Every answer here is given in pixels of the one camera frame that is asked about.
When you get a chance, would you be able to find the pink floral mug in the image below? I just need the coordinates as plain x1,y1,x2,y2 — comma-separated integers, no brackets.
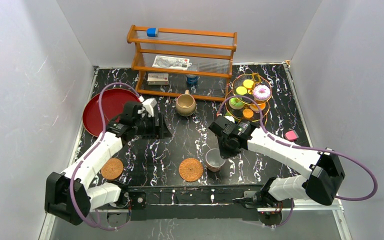
204,148,226,173

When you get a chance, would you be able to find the beige ceramic pitcher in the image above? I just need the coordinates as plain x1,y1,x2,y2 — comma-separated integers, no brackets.
175,89,197,117

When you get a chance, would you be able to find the orange round cookie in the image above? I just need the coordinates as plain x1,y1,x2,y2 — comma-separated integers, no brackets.
242,108,254,120
242,79,255,90

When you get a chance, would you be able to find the green frosted donut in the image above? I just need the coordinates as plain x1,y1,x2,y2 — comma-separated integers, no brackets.
228,97,245,110

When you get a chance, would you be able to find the woven rattan coaster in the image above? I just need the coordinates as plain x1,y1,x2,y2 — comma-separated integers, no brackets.
101,158,124,180
178,158,204,182

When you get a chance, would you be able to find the green round cookie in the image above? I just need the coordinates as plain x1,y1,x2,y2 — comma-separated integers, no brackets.
235,86,248,96

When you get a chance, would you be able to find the pink frosted donut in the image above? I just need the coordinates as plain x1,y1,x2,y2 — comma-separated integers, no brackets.
252,85,272,101

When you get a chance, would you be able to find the three-tier glass gold stand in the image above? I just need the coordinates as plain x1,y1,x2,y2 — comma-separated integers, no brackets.
225,73,272,122

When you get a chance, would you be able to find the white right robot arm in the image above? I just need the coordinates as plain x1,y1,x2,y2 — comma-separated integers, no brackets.
208,116,345,207

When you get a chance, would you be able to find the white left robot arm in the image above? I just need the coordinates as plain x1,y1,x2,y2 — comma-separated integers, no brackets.
44,98,172,226

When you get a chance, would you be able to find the red round tray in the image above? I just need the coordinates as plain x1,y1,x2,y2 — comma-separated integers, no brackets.
82,88,139,137

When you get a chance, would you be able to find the small white red box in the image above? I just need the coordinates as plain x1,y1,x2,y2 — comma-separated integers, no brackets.
146,73,169,86

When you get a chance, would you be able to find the blue bottle cap jar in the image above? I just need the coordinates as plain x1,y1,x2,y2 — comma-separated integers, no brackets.
186,74,199,85

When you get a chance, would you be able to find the small pink eraser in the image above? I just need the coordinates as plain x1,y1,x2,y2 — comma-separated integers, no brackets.
284,130,299,142

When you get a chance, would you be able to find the white plastic packet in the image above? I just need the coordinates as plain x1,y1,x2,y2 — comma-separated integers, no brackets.
152,55,192,71

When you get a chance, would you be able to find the wooden shelf rack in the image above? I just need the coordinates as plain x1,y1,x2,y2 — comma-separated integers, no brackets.
126,24,238,102

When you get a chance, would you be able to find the blue white eraser block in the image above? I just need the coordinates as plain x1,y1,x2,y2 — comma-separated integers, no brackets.
146,27,159,38

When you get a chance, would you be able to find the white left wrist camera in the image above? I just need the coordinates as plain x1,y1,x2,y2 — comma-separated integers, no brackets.
137,95,157,117

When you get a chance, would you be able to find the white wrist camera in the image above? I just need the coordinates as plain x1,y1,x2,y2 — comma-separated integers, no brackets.
224,115,236,123
137,95,157,117

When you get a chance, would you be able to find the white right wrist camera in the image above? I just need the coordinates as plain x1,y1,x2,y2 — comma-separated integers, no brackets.
224,115,236,123

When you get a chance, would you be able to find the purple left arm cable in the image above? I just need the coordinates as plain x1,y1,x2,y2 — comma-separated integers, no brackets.
69,82,143,232

